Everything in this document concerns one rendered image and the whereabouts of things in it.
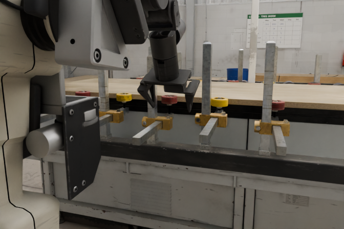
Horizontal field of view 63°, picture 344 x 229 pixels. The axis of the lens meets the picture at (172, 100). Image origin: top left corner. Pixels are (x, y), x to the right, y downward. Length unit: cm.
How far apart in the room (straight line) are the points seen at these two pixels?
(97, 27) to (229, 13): 814
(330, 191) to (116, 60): 114
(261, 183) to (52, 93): 102
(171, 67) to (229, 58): 776
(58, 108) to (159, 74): 24
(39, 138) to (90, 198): 150
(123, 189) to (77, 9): 154
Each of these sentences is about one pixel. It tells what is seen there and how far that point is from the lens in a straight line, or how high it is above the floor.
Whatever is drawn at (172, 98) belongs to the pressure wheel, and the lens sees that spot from 137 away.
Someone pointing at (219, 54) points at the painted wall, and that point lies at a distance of 840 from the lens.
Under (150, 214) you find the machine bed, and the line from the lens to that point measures 181.
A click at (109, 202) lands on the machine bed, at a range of 190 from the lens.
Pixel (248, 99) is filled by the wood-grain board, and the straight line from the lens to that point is 139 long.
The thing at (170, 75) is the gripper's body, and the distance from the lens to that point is 63.
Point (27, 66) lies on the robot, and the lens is 40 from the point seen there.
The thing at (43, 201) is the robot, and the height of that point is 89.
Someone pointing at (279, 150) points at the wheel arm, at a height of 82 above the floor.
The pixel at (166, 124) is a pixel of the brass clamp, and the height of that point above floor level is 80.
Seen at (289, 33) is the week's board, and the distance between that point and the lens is 836.
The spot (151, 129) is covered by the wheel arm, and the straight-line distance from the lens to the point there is 115.
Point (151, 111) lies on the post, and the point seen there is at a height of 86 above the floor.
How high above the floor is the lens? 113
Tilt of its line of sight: 10 degrees down
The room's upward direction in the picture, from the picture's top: straight up
